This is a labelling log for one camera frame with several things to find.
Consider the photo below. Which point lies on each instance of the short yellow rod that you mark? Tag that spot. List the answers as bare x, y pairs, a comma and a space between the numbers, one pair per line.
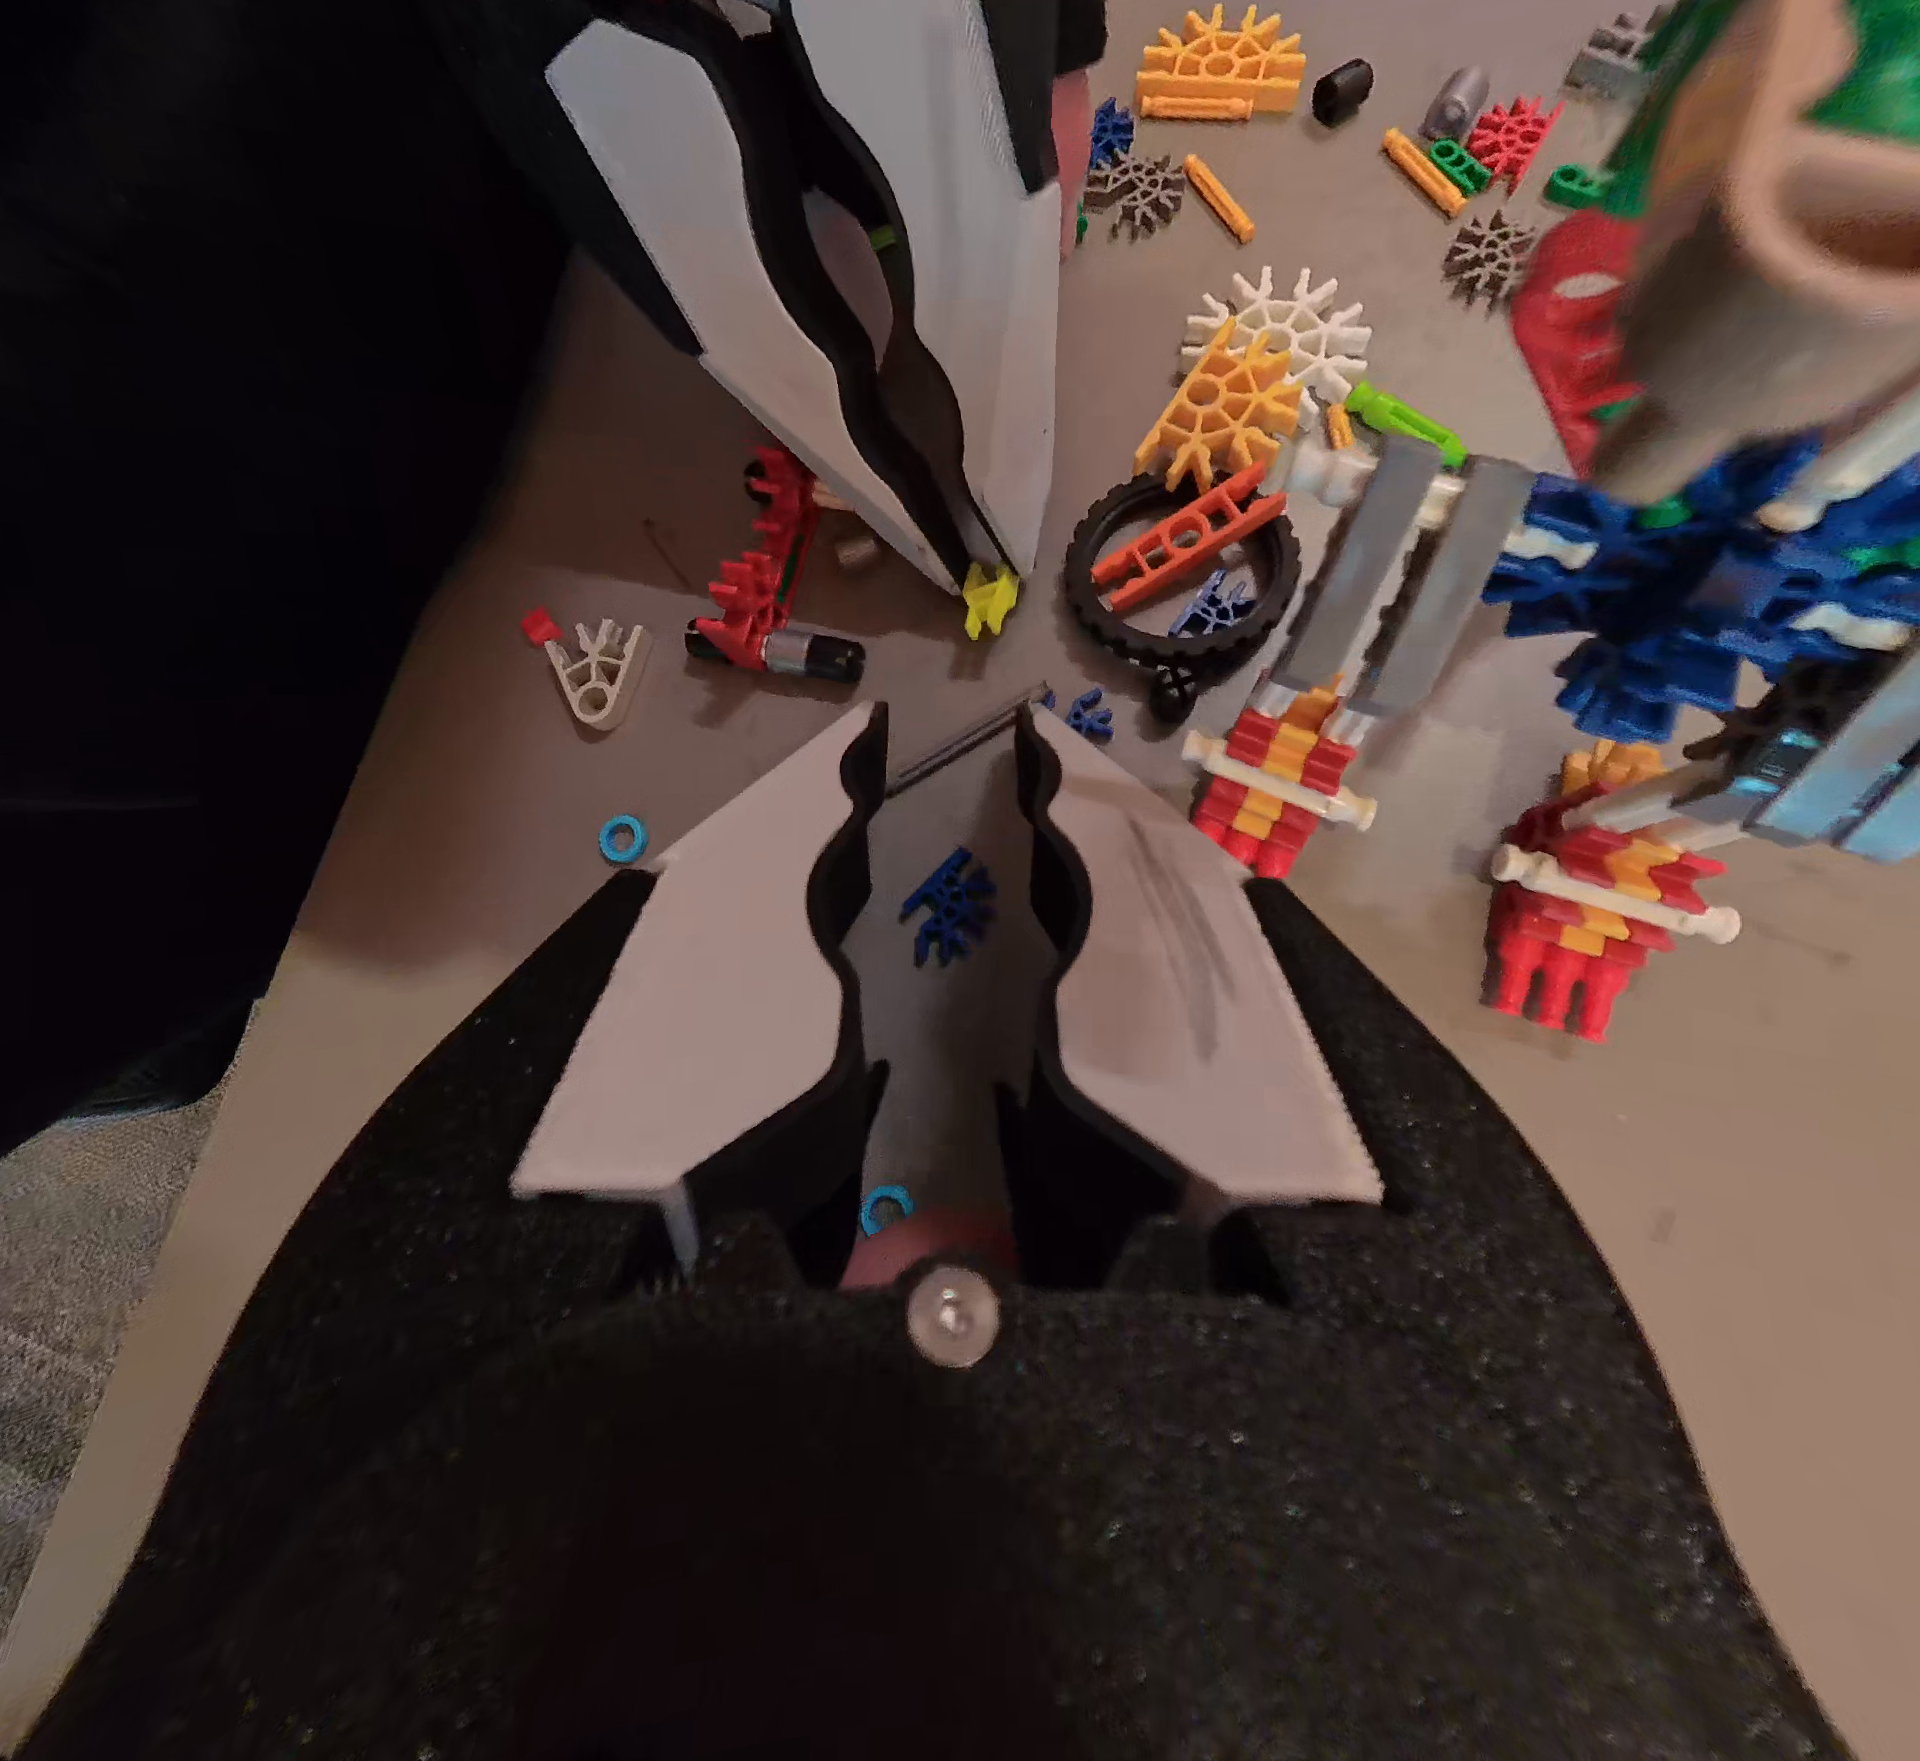
1419, 168
1220, 198

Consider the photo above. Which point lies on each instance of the person's left hand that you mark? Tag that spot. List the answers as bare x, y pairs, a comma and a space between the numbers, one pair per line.
1071, 156

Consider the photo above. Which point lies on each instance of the red connector strip with rods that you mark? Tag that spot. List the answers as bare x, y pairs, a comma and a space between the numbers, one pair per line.
758, 561

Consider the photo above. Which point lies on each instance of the yellow fan connector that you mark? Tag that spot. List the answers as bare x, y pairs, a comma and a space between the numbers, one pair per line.
1214, 410

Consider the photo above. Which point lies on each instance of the white snowflake connector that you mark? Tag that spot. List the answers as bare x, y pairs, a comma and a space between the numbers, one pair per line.
1304, 320

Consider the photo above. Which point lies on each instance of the thin grey metal rod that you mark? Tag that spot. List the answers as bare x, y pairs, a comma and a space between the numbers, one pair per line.
961, 745

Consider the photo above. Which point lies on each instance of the silver cylinder spacer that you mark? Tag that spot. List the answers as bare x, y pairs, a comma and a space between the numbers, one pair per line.
854, 548
1452, 104

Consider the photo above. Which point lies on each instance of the black rubber tyre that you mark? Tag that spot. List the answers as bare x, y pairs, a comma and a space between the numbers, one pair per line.
1081, 568

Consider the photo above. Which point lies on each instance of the lime green rod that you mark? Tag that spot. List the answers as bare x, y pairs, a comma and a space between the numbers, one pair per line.
1402, 419

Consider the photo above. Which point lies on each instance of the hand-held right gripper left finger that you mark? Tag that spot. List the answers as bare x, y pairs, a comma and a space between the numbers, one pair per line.
704, 1041

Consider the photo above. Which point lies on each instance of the small red piece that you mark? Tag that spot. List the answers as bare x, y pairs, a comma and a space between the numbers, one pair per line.
539, 625

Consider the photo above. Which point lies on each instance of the small blue connector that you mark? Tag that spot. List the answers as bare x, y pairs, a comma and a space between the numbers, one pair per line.
1082, 715
1214, 603
949, 907
1110, 131

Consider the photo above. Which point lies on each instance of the yellow half-circle connector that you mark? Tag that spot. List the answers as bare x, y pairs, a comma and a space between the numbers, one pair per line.
1214, 80

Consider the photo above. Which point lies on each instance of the tan triangular connector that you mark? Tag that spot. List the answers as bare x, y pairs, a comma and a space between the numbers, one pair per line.
593, 702

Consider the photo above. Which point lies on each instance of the small yellow clip connector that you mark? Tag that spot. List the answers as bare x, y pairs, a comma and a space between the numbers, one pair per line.
990, 599

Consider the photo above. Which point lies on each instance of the grey snowflake connector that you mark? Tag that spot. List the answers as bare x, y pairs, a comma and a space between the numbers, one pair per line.
1137, 194
1491, 261

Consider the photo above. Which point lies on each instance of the grey fan connector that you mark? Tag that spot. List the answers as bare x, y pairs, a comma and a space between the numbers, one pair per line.
1604, 50

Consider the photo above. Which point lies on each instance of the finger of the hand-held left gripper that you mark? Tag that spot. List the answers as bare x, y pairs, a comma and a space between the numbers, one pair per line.
931, 141
674, 170

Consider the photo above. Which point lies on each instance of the red snowflake connector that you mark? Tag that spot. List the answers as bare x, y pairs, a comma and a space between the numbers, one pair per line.
1515, 141

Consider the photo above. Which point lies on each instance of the small green connector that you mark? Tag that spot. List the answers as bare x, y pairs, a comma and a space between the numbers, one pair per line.
1467, 168
1574, 186

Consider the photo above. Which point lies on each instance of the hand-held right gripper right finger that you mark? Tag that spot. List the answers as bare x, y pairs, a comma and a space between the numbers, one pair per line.
1200, 1026

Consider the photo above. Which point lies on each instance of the colourful construction toy robot figure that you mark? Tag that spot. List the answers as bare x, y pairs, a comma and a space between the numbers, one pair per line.
1650, 590

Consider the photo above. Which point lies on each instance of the orange ladder connector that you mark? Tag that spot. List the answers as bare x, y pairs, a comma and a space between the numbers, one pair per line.
1184, 547

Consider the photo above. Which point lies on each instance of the small black ball piece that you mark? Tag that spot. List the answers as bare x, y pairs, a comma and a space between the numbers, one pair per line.
1172, 699

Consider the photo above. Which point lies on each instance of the small black cap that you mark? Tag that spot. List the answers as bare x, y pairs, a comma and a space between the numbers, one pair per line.
1343, 92

